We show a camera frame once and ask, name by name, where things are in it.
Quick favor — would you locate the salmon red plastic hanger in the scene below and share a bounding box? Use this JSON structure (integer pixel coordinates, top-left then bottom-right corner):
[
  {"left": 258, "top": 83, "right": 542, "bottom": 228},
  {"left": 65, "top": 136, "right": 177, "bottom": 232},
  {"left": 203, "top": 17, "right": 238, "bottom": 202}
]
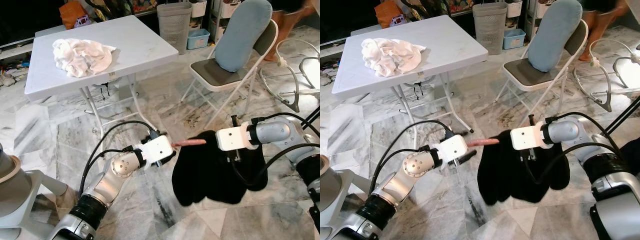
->
[
  {"left": 170, "top": 138, "right": 207, "bottom": 148},
  {"left": 465, "top": 138, "right": 500, "bottom": 148}
]

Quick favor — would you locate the black garment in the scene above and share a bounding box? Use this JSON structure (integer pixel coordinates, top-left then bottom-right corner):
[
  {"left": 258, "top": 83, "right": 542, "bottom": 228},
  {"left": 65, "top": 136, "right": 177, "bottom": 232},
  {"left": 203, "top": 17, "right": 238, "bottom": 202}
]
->
[
  {"left": 476, "top": 129, "right": 572, "bottom": 206},
  {"left": 171, "top": 129, "right": 269, "bottom": 207}
]

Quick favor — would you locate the grey white folding chair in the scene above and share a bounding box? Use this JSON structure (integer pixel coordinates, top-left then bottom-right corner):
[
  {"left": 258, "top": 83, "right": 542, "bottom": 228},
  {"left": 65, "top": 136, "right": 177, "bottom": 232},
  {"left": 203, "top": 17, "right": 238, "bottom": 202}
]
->
[
  {"left": 179, "top": 19, "right": 280, "bottom": 130},
  {"left": 494, "top": 19, "right": 591, "bottom": 127}
]

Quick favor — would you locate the small light blue basket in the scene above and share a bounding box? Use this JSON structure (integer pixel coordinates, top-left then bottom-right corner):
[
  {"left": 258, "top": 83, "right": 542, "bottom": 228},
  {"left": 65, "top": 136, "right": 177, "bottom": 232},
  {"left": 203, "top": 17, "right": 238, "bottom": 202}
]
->
[
  {"left": 502, "top": 28, "right": 527, "bottom": 50},
  {"left": 187, "top": 28, "right": 211, "bottom": 50}
]

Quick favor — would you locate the light blue cushion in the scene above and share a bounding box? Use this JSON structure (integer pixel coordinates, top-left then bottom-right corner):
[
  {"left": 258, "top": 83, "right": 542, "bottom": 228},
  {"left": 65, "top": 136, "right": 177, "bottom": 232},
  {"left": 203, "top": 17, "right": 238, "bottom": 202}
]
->
[
  {"left": 527, "top": 0, "right": 584, "bottom": 73},
  {"left": 214, "top": 0, "right": 274, "bottom": 74}
]

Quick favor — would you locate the grey mesh laundry basket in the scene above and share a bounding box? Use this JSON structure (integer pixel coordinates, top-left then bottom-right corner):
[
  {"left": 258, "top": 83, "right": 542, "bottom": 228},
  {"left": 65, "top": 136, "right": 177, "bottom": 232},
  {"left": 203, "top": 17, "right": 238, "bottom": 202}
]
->
[
  {"left": 156, "top": 2, "right": 194, "bottom": 55},
  {"left": 472, "top": 2, "right": 509, "bottom": 56}
]

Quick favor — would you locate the white folding table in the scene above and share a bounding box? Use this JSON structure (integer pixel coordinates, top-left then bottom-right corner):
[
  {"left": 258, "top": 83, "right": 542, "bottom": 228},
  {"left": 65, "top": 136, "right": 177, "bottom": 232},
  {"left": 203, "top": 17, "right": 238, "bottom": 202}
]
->
[
  {"left": 331, "top": 14, "right": 490, "bottom": 151},
  {"left": 24, "top": 14, "right": 180, "bottom": 141}
]

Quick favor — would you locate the white cloth pile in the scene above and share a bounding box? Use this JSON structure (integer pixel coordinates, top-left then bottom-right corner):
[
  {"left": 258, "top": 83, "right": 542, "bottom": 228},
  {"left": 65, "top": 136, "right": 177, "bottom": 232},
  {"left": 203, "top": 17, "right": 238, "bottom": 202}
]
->
[
  {"left": 52, "top": 38, "right": 117, "bottom": 79},
  {"left": 360, "top": 37, "right": 427, "bottom": 78}
]

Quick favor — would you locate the small white plastic chair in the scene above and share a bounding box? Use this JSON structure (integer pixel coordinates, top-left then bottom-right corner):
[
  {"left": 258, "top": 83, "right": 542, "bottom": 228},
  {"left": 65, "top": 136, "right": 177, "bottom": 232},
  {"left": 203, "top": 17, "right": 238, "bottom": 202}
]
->
[{"left": 0, "top": 169, "right": 69, "bottom": 236}]

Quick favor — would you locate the small white low table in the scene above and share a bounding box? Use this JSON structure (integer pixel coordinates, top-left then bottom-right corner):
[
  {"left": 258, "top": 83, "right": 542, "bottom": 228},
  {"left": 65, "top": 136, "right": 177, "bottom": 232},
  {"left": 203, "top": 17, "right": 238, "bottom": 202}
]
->
[
  {"left": 34, "top": 24, "right": 67, "bottom": 39},
  {"left": 349, "top": 24, "right": 382, "bottom": 38}
]

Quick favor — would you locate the orange bag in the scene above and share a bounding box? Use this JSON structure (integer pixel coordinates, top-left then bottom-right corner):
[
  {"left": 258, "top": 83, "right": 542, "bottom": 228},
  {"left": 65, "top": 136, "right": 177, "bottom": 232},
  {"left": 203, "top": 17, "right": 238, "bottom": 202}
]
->
[
  {"left": 374, "top": 0, "right": 404, "bottom": 29},
  {"left": 58, "top": 0, "right": 87, "bottom": 30}
]

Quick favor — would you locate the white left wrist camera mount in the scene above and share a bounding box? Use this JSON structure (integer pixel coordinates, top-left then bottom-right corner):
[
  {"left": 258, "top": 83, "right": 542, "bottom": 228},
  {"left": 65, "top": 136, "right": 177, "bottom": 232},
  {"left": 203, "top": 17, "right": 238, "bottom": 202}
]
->
[
  {"left": 136, "top": 134, "right": 175, "bottom": 167},
  {"left": 434, "top": 134, "right": 470, "bottom": 165}
]

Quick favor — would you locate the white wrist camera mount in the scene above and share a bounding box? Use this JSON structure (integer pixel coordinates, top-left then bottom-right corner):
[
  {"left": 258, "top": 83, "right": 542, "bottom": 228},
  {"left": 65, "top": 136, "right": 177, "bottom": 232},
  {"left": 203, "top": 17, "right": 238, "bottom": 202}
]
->
[
  {"left": 215, "top": 125, "right": 251, "bottom": 152},
  {"left": 434, "top": 134, "right": 470, "bottom": 165},
  {"left": 136, "top": 134, "right": 175, "bottom": 167},
  {"left": 510, "top": 124, "right": 546, "bottom": 151}
]

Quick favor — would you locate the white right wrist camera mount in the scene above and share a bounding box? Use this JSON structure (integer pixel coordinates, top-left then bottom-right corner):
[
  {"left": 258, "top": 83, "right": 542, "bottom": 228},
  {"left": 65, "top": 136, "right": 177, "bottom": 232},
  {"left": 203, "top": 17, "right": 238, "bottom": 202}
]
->
[
  {"left": 510, "top": 124, "right": 546, "bottom": 151},
  {"left": 215, "top": 125, "right": 251, "bottom": 152}
]

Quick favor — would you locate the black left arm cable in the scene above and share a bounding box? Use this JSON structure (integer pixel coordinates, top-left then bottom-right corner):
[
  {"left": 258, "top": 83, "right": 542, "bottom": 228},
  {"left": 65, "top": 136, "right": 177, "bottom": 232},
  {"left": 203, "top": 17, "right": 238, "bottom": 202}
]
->
[
  {"left": 77, "top": 120, "right": 162, "bottom": 198},
  {"left": 371, "top": 120, "right": 458, "bottom": 198}
]

